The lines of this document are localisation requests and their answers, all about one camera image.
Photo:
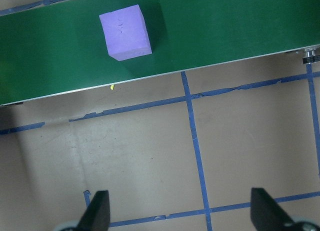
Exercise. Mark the purple foam block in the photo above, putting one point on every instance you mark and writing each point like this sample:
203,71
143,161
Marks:
125,33

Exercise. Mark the small yellow scrap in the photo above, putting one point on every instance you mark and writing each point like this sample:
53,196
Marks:
112,87

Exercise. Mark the green conveyor belt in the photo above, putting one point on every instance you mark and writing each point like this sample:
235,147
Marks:
225,31

